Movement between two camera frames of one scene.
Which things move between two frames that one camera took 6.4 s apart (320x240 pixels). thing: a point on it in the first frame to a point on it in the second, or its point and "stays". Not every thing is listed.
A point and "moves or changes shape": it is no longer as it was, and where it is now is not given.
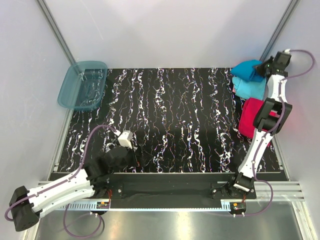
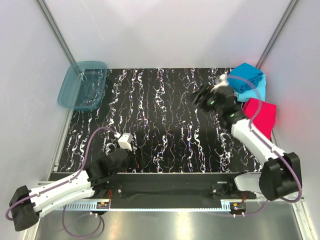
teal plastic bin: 82,84 stays
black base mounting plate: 173,187 stays
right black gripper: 259,67 to 205,92
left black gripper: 134,162 stays
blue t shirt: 244,70 moves or changes shape
